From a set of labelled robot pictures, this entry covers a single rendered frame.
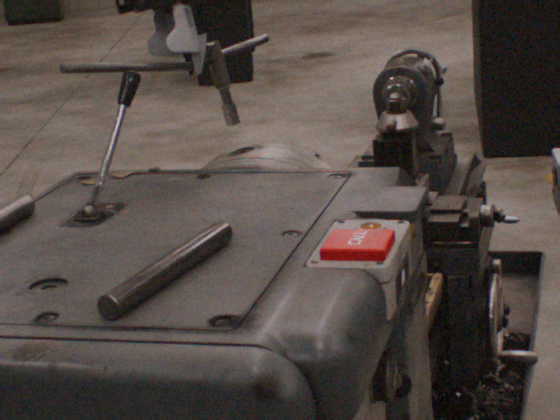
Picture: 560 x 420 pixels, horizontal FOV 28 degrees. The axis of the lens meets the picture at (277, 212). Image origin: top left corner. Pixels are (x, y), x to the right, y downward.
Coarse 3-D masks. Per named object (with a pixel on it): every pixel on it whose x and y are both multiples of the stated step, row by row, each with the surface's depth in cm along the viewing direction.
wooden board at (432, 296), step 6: (432, 276) 193; (438, 276) 193; (432, 282) 190; (438, 282) 190; (426, 288) 193; (432, 288) 187; (438, 288) 189; (426, 294) 185; (432, 294) 185; (438, 294) 190; (426, 300) 183; (432, 300) 182; (438, 300) 191; (432, 306) 182; (432, 312) 182; (432, 318) 184
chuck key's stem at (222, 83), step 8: (216, 40) 148; (208, 48) 147; (216, 48) 147; (216, 56) 147; (216, 64) 148; (224, 64) 148; (216, 72) 148; (224, 72) 148; (216, 80) 148; (224, 80) 148; (216, 88) 149; (224, 88) 149; (224, 96) 149; (224, 104) 150; (232, 104) 150; (224, 112) 150; (232, 112) 150; (232, 120) 150
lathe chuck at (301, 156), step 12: (252, 144) 155; (264, 144) 153; (276, 144) 153; (288, 144) 153; (228, 156) 151; (240, 156) 148; (252, 156) 147; (264, 156) 147; (276, 156) 148; (288, 156) 148; (300, 156) 149; (312, 156) 151; (204, 168) 150
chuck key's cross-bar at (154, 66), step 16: (240, 48) 151; (64, 64) 132; (80, 64) 134; (96, 64) 135; (112, 64) 137; (128, 64) 138; (144, 64) 140; (160, 64) 142; (176, 64) 143; (208, 64) 147
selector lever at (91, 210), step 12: (120, 108) 122; (120, 120) 121; (108, 144) 121; (108, 156) 121; (108, 168) 121; (96, 180) 121; (96, 192) 120; (96, 204) 120; (84, 216) 120; (96, 216) 119
